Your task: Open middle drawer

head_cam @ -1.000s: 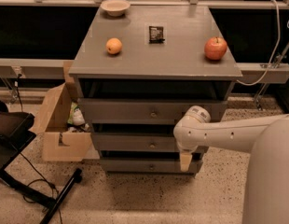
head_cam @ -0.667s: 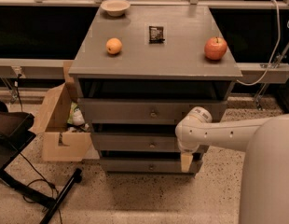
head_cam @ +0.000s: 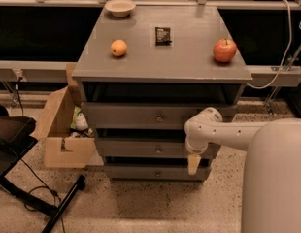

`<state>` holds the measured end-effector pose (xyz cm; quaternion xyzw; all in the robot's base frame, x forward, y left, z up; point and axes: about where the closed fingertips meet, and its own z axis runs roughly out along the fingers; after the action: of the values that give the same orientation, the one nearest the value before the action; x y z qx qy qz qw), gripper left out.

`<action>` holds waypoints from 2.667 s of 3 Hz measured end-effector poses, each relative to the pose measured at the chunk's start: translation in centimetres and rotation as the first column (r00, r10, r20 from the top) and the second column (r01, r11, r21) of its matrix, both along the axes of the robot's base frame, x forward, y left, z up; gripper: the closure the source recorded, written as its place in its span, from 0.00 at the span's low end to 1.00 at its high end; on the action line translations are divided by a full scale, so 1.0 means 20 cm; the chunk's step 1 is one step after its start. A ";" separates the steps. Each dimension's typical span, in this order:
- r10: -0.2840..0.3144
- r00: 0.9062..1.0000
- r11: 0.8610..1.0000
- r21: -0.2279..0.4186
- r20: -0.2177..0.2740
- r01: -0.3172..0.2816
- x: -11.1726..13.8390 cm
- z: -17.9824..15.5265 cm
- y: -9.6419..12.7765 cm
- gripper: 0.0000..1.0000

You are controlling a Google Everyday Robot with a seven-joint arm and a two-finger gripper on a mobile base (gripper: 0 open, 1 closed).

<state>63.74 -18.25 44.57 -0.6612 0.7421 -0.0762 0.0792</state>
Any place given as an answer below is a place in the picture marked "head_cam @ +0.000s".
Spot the grey drawer cabinet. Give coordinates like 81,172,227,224
73,6,251,168

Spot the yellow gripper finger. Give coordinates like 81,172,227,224
187,154,201,175

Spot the black snack packet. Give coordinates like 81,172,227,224
155,27,172,46

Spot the black floor cable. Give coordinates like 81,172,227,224
19,158,67,233

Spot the cardboard box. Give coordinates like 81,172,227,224
32,63,96,168

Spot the white green plush toy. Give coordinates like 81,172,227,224
70,106,88,131

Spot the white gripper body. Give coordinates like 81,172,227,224
185,137,209,155

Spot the orange fruit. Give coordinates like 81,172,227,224
111,40,127,57

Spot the grey bottom drawer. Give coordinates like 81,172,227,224
104,165,211,181

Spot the beige bowl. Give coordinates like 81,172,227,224
105,0,136,17

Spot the white hanging cable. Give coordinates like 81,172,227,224
246,0,294,90

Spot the wall power outlet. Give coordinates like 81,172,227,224
13,69,26,82

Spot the grey drawer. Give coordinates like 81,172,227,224
104,165,211,181
83,102,237,130
94,137,222,160

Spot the grey top drawer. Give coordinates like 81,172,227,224
83,102,237,130

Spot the metal railing frame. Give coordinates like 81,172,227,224
0,0,301,115

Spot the red apple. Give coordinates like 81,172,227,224
213,39,237,63

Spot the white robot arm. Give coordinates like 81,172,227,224
184,108,301,233

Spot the black stand with legs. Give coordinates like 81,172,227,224
0,105,85,233

